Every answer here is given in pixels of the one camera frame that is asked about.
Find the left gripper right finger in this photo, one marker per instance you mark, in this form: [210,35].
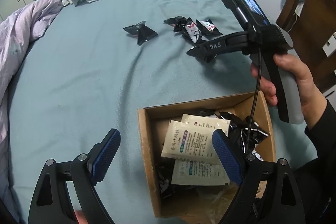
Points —
[267,191]

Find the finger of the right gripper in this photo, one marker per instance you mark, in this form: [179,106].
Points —
[207,51]

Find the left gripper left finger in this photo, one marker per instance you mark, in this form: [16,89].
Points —
[51,202]

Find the beige sachet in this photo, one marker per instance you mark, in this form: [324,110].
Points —
[188,142]
[196,173]

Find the person's right hand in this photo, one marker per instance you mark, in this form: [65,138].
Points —
[313,103]

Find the pile black white snack packet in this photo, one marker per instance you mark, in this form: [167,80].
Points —
[193,31]

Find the brown wooden chair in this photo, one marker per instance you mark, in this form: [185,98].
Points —
[311,23]

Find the brown cardboard box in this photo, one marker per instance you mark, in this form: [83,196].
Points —
[194,204]

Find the teal bed sheet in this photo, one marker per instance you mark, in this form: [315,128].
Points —
[86,75]

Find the lilac duvet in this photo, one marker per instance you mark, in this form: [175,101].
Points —
[18,30]

